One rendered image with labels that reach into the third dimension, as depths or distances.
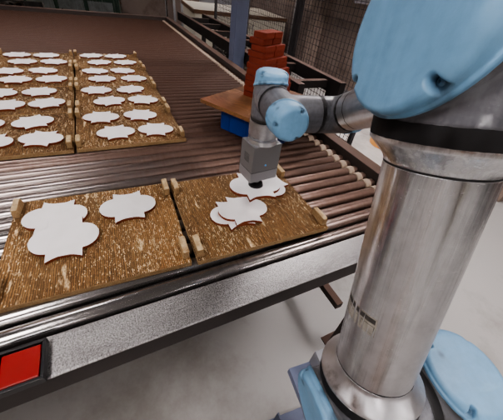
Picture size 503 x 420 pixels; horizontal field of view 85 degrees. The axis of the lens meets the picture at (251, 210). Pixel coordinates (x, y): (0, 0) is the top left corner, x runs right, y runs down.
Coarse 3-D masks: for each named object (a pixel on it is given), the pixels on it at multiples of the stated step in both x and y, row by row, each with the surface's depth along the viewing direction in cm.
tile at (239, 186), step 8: (240, 176) 81; (232, 184) 78; (240, 184) 78; (264, 184) 79; (272, 184) 80; (280, 184) 80; (232, 192) 76; (240, 192) 75; (248, 192) 76; (256, 192) 76; (264, 192) 76; (272, 192) 77
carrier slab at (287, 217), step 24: (192, 192) 89; (216, 192) 91; (288, 192) 95; (192, 216) 81; (264, 216) 85; (288, 216) 86; (312, 216) 87; (216, 240) 75; (240, 240) 76; (264, 240) 77; (288, 240) 80
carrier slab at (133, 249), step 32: (96, 192) 84; (128, 192) 86; (160, 192) 87; (96, 224) 74; (128, 224) 76; (160, 224) 77; (32, 256) 64; (96, 256) 66; (128, 256) 68; (160, 256) 69; (32, 288) 58; (64, 288) 59; (96, 288) 61
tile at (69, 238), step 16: (48, 224) 69; (64, 224) 70; (80, 224) 71; (32, 240) 66; (48, 240) 66; (64, 240) 67; (80, 240) 68; (96, 240) 69; (48, 256) 64; (64, 256) 65; (80, 256) 66
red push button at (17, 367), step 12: (36, 348) 50; (12, 360) 49; (24, 360) 49; (36, 360) 49; (0, 372) 47; (12, 372) 47; (24, 372) 47; (36, 372) 48; (0, 384) 46; (12, 384) 46
